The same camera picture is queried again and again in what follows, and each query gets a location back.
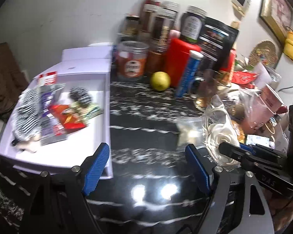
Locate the clear bag white cable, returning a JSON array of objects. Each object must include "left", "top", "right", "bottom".
[{"left": 201, "top": 94, "right": 242, "bottom": 171}]

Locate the small clear zip bag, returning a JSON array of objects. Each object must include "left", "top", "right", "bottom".
[{"left": 175, "top": 117, "right": 204, "bottom": 150}]

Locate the red white snack packet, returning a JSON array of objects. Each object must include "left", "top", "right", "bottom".
[{"left": 37, "top": 71, "right": 57, "bottom": 87}]

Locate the black standing pouch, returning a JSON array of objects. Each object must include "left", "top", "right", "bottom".
[{"left": 197, "top": 17, "right": 239, "bottom": 76}]

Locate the tall jar with grains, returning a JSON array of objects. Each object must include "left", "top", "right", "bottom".
[{"left": 151, "top": 8, "right": 177, "bottom": 48}]

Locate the dark label jar white lid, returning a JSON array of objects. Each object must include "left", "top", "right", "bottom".
[{"left": 179, "top": 6, "right": 207, "bottom": 44}]

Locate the red foil snack packet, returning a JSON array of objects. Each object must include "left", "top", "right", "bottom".
[{"left": 49, "top": 105, "right": 87, "bottom": 130}]

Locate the green snack packet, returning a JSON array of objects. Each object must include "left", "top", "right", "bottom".
[{"left": 70, "top": 101, "right": 103, "bottom": 124}]

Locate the glass mug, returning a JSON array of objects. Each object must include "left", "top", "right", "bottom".
[{"left": 188, "top": 69, "right": 231, "bottom": 112}]

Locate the brown blanket pile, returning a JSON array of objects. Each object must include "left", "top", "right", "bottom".
[{"left": 0, "top": 43, "right": 28, "bottom": 123}]

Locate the black white checked scrunchie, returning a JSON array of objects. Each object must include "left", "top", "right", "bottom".
[{"left": 69, "top": 87, "right": 92, "bottom": 107}]

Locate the blue tablet tube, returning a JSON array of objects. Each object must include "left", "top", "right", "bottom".
[{"left": 175, "top": 50, "right": 204, "bottom": 98}]

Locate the wide jar orange label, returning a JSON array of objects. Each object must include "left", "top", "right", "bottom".
[{"left": 116, "top": 41, "right": 149, "bottom": 81}]

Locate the yellow lemon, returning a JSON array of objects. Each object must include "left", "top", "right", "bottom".
[{"left": 150, "top": 71, "right": 171, "bottom": 91}]

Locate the red canister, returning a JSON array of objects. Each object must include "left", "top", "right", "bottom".
[{"left": 163, "top": 38, "right": 201, "bottom": 88}]

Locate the silver purple snack packet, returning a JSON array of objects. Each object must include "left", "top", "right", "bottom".
[{"left": 40, "top": 83, "right": 67, "bottom": 146}]

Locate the white gift box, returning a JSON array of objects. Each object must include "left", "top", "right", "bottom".
[{"left": 0, "top": 44, "right": 112, "bottom": 174}]

